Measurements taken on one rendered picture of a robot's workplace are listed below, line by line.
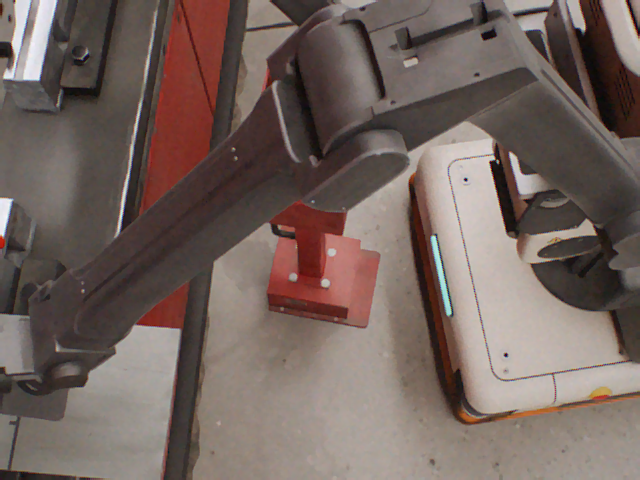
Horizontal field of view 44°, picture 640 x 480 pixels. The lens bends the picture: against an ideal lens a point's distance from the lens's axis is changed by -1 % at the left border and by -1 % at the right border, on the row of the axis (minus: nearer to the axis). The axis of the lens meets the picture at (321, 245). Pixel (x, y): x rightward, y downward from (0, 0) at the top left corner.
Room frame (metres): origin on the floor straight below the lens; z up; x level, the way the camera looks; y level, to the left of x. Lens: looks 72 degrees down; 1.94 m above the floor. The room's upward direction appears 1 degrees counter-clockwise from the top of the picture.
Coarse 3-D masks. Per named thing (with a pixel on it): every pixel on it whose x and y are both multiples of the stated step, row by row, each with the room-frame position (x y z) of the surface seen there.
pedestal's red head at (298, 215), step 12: (264, 84) 0.63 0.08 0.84; (300, 204) 0.45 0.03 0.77; (276, 216) 0.46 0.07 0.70; (288, 216) 0.46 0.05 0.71; (300, 216) 0.45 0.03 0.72; (312, 216) 0.45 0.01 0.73; (324, 216) 0.44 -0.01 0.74; (336, 216) 0.44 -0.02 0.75; (300, 228) 0.45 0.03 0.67; (312, 228) 0.45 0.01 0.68; (324, 228) 0.44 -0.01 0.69; (336, 228) 0.44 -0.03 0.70
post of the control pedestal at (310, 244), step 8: (296, 232) 0.53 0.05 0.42; (304, 232) 0.53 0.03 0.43; (312, 232) 0.52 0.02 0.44; (320, 232) 0.52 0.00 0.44; (296, 240) 0.53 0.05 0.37; (304, 240) 0.53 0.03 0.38; (312, 240) 0.52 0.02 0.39; (320, 240) 0.52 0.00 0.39; (304, 248) 0.53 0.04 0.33; (312, 248) 0.52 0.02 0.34; (320, 248) 0.52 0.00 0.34; (304, 256) 0.53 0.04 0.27; (312, 256) 0.52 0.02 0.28; (320, 256) 0.52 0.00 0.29; (304, 264) 0.53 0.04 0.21; (312, 264) 0.52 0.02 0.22; (320, 264) 0.52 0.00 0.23; (304, 272) 0.53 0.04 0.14; (312, 272) 0.52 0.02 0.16; (320, 272) 0.52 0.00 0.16
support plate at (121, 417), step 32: (0, 320) 0.22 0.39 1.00; (128, 352) 0.18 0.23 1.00; (160, 352) 0.18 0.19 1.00; (96, 384) 0.14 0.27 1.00; (128, 384) 0.14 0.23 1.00; (160, 384) 0.14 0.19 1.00; (0, 416) 0.11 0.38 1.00; (64, 416) 0.11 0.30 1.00; (96, 416) 0.11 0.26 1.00; (128, 416) 0.11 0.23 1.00; (160, 416) 0.10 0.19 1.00; (0, 448) 0.07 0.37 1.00; (32, 448) 0.07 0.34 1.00; (64, 448) 0.07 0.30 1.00; (96, 448) 0.07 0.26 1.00; (128, 448) 0.07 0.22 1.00; (160, 448) 0.07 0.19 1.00
